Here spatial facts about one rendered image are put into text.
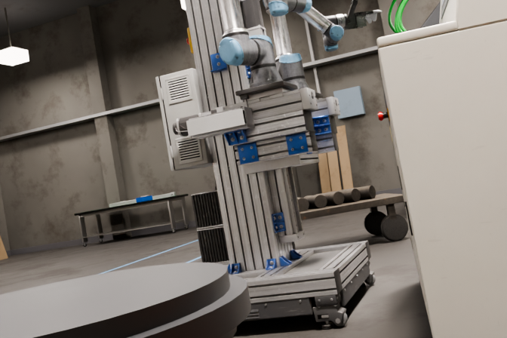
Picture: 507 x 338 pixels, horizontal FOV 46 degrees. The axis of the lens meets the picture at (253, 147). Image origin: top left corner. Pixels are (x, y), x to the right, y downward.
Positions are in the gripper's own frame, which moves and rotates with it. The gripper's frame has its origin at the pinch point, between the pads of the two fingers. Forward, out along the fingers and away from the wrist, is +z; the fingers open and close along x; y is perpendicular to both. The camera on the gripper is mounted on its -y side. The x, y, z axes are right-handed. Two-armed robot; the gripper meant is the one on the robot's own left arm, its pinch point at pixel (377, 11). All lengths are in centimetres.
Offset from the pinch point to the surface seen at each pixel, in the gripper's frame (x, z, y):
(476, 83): 171, -36, 43
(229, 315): 288, -115, 52
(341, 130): -700, 153, 113
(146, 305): 291, -120, 50
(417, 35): 165, -48, 27
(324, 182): -690, 107, 198
